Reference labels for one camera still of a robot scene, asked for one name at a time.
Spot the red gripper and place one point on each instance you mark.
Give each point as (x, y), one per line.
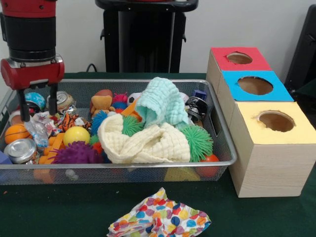
(32, 74)

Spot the cream cloth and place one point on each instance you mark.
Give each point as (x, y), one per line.
(148, 145)

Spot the mint green cloth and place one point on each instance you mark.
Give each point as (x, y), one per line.
(163, 101)

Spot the polka dot cloth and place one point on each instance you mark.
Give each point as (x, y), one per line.
(163, 217)

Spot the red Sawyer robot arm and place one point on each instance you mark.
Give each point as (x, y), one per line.
(32, 34)

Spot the wooden box with three holes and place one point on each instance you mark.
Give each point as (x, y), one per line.
(266, 168)

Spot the small orange basketball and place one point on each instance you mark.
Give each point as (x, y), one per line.
(16, 134)

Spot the yellow ball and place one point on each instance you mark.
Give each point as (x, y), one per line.
(76, 136)

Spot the silver tin can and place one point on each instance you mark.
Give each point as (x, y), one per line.
(20, 150)

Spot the brown monkey plush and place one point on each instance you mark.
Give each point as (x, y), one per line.
(102, 102)

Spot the purple spiky ball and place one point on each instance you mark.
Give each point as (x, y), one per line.
(76, 154)

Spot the dark green tablecloth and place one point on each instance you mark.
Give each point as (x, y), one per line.
(49, 212)

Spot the green spiky ball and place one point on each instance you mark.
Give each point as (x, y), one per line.
(200, 140)

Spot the side table with green cloth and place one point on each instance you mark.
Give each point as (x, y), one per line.
(308, 91)

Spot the black upright panel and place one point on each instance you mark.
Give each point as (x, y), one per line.
(307, 49)

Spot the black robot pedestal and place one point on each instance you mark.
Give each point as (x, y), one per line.
(143, 39)

